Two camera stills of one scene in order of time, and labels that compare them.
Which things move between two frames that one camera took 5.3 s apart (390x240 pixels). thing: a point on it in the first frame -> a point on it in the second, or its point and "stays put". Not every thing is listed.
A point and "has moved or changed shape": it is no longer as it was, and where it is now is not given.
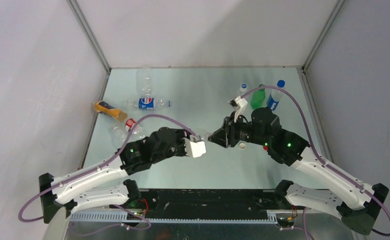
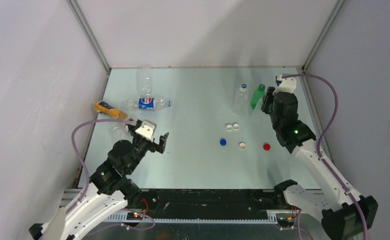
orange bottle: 106,108 stays put
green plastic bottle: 258,98 stays put
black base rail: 208,204 stays put
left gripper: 181,134 -> 154,146
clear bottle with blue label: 148,103 stays put
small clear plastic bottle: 204,134 has moved or changed shape
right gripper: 226,136 -> 267,98
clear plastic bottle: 144,78 stays put
